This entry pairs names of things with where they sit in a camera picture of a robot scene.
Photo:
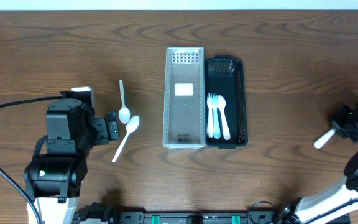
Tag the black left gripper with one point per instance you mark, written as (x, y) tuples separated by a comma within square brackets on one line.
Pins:
[(102, 136)]

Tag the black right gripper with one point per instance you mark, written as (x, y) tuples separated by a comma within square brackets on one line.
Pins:
[(337, 124)]

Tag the white plastic utensil handle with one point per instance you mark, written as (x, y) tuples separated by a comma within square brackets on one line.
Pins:
[(320, 142)]

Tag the white plastic fork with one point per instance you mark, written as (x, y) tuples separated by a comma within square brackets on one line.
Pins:
[(210, 130)]

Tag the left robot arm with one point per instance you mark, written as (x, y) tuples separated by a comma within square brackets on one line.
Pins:
[(59, 164)]

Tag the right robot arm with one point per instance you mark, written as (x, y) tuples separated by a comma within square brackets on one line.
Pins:
[(342, 197)]

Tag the pale green plastic spoon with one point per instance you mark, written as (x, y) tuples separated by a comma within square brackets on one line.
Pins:
[(124, 112)]

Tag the clear perforated plastic basket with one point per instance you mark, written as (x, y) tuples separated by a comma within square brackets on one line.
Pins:
[(184, 119)]

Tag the white spoon in black basket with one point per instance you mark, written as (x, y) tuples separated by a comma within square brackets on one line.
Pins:
[(221, 107)]

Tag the black perforated plastic basket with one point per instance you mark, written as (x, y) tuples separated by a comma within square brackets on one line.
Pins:
[(224, 76)]

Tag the white plastic spoon long handle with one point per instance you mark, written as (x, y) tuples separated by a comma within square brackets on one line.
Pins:
[(131, 126)]

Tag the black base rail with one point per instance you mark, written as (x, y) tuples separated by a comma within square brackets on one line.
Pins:
[(197, 217)]

